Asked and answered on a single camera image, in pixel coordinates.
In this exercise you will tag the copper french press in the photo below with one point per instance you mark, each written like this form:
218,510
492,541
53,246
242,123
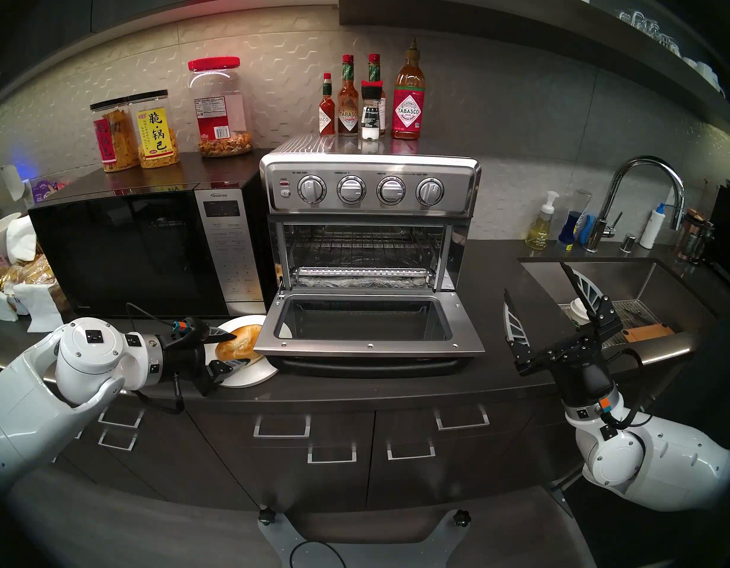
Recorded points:
693,235

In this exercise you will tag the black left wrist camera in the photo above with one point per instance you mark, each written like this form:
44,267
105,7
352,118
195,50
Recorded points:
181,326

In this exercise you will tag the white blue-top pump bottle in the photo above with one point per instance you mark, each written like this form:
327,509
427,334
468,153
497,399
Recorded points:
652,229

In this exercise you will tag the purple snack packet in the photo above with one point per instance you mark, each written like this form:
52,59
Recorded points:
45,189

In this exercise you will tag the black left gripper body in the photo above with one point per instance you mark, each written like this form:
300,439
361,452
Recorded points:
181,360

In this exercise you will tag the golden brown bagel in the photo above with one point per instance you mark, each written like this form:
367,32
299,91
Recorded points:
240,345

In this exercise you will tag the dark open wall shelf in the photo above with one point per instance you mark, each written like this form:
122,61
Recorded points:
519,16

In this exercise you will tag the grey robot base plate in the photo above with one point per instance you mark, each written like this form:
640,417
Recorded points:
276,543

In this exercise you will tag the stainless steel toaster oven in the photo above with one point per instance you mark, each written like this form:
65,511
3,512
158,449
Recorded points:
371,161

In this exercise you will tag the black countertop appliance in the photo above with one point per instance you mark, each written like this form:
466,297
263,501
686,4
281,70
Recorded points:
729,229

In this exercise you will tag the orange sauce Tabasco bottle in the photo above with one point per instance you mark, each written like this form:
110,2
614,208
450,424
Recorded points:
348,114

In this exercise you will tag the metal oven rack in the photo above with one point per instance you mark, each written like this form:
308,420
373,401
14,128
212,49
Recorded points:
365,271

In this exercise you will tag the small red Tabasco bottle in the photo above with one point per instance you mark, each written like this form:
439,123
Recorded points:
327,117

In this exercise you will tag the yellow soap pump bottle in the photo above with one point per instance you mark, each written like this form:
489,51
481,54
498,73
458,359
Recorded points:
541,232

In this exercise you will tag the black base plate knob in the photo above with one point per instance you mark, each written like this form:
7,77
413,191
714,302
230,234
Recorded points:
266,516
461,518

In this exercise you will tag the crumpled white paper towel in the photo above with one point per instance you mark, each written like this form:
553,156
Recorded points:
20,238

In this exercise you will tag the under-cabinet LED strip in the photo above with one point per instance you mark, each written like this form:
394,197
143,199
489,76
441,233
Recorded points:
252,5

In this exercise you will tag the chrome gooseneck faucet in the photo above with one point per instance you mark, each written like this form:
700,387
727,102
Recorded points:
595,232

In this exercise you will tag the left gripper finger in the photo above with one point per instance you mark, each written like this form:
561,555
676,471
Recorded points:
223,371
211,336

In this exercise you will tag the dark base cabinet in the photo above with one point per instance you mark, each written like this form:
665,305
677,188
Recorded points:
252,484

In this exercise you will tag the chrome sink deck cap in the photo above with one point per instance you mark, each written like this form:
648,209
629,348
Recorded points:
628,244

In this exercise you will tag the white mug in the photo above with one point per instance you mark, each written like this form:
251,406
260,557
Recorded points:
690,64
706,73

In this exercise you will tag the blue dish sponge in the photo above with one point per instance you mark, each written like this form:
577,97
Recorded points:
588,229

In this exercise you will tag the bagged bread loaf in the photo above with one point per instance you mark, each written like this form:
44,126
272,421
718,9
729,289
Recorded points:
36,271

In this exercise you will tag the black cap salt grinder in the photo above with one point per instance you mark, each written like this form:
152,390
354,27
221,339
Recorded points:
371,117

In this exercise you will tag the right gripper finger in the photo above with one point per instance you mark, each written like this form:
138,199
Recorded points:
605,318
518,345

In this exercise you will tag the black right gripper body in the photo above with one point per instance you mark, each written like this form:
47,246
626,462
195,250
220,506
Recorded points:
581,377

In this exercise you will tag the black microwave oven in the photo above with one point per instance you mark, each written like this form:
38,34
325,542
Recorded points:
134,253

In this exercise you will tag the white paper cup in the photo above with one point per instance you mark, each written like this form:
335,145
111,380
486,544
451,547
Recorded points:
574,311

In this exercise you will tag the clear drinking glass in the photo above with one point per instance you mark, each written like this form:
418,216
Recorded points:
646,27
668,43
625,19

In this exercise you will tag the glass toaster oven door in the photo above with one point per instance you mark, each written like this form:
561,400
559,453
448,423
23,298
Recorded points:
365,349

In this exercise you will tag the foil lined oven tray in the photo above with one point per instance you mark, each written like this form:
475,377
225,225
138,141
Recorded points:
365,283

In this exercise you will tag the stainless steel sink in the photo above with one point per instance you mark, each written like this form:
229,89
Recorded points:
643,277

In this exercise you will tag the wooden cutting board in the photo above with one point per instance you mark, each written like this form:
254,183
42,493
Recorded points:
649,331

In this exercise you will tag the red label snack jar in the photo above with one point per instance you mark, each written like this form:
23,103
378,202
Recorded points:
113,141

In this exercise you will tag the white round plate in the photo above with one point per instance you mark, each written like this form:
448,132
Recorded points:
252,374

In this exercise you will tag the silver oven knob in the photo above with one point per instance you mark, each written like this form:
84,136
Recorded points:
429,191
312,189
391,190
351,190

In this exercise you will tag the green label Tabasco bottle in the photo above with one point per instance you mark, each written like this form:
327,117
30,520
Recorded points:
374,70

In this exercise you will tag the large Tabasco sauce bottle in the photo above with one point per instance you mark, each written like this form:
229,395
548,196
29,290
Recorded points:
409,111

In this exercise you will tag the yellow label snack jar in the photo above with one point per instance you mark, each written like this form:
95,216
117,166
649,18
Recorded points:
155,135

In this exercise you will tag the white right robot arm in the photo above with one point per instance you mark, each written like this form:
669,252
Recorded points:
667,460

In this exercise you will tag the small white folded napkin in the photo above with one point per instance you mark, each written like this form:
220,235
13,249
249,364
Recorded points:
1,305

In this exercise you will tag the large white folded napkin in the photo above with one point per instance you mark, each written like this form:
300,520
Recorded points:
45,306

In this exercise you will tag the blue dish soap bottle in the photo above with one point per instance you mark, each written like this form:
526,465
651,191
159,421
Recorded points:
571,226

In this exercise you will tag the red lid clear jar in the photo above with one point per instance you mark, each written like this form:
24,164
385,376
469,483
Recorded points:
220,117

